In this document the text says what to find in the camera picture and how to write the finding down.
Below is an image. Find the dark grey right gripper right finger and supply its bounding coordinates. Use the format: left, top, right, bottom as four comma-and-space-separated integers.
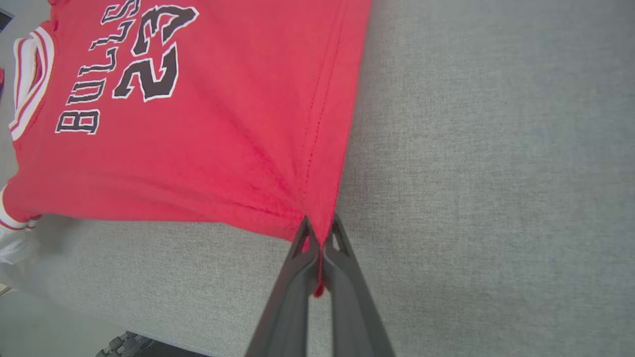
322, 214, 396, 357

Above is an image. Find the grey fabric sofa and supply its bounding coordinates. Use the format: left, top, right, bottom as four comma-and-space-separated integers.
0, 0, 635, 357

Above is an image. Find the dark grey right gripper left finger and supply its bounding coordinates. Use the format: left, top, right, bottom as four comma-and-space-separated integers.
246, 216, 321, 357

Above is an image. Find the red Bulls jersey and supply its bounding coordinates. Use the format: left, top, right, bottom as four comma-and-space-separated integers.
0, 0, 373, 298

